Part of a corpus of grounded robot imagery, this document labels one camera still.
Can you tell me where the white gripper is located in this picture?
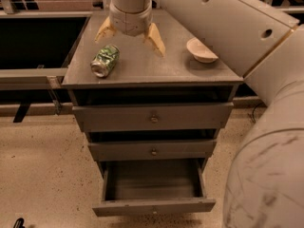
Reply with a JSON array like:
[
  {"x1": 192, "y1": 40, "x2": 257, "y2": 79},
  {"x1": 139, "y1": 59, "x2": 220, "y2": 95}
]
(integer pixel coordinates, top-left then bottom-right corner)
[{"x1": 94, "y1": 2, "x2": 166, "y2": 57}]

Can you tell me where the green crushed soda can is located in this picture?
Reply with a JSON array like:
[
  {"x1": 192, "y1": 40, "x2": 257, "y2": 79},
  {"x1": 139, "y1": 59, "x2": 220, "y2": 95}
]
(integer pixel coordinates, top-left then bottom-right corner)
[{"x1": 90, "y1": 45, "x2": 120, "y2": 78}]

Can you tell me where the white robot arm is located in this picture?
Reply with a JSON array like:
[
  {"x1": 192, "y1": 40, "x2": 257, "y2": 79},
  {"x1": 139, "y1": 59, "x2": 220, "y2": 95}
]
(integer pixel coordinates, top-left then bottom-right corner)
[{"x1": 102, "y1": 0, "x2": 304, "y2": 228}]

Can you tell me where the grey drawer cabinet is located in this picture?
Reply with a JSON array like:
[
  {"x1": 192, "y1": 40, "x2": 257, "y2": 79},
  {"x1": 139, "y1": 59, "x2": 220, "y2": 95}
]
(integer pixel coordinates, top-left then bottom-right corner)
[{"x1": 61, "y1": 9, "x2": 245, "y2": 173}]

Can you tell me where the grey top drawer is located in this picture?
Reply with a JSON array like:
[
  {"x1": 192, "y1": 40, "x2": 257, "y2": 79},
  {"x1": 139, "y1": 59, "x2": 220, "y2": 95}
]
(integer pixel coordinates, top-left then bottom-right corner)
[{"x1": 73, "y1": 103, "x2": 234, "y2": 132}]

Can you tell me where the grey middle drawer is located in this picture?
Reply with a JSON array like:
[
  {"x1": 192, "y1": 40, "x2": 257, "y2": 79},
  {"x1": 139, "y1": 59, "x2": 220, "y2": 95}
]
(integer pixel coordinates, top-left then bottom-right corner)
[{"x1": 88, "y1": 140, "x2": 217, "y2": 162}]

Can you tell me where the grey open bottom drawer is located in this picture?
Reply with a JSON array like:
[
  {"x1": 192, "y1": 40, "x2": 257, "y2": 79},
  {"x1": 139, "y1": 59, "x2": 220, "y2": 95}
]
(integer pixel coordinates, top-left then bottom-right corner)
[{"x1": 93, "y1": 159, "x2": 216, "y2": 217}]

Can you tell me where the white bowl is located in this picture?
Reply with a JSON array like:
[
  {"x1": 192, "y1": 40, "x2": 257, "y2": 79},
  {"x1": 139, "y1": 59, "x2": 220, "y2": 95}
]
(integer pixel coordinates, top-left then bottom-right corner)
[{"x1": 186, "y1": 38, "x2": 219, "y2": 63}]

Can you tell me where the black object on floor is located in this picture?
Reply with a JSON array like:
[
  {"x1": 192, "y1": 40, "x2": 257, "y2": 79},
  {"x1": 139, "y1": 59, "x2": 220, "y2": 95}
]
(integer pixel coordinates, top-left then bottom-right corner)
[{"x1": 13, "y1": 218, "x2": 25, "y2": 228}]

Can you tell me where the grey metal rail frame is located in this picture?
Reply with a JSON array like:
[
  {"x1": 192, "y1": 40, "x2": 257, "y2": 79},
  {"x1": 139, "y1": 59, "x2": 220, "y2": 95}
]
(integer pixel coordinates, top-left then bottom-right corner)
[{"x1": 1, "y1": 8, "x2": 297, "y2": 90}]

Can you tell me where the black cable with adapter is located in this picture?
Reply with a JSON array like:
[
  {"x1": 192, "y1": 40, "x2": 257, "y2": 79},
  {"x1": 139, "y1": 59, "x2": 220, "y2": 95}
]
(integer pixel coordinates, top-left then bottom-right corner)
[{"x1": 250, "y1": 102, "x2": 265, "y2": 124}]

